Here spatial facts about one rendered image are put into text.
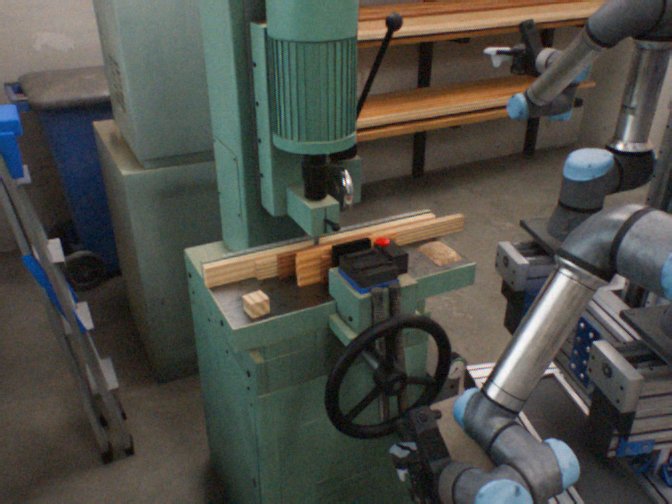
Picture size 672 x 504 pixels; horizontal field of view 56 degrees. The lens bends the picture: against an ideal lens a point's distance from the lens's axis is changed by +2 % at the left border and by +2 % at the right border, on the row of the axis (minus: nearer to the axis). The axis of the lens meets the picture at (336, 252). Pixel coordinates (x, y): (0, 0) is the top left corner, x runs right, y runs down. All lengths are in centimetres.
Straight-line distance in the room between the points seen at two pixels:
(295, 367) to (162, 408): 118
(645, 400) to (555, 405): 74
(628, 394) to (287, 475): 78
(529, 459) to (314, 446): 62
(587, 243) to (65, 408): 203
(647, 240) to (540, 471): 38
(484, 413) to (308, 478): 61
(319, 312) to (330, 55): 52
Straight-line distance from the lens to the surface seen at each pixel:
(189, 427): 240
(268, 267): 141
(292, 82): 124
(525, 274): 183
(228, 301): 135
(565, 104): 205
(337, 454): 162
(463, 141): 467
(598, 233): 108
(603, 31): 175
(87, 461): 239
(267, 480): 157
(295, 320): 131
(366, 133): 359
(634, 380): 147
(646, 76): 185
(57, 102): 292
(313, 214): 135
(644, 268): 104
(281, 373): 138
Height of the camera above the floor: 162
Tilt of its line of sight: 28 degrees down
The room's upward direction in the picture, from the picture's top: straight up
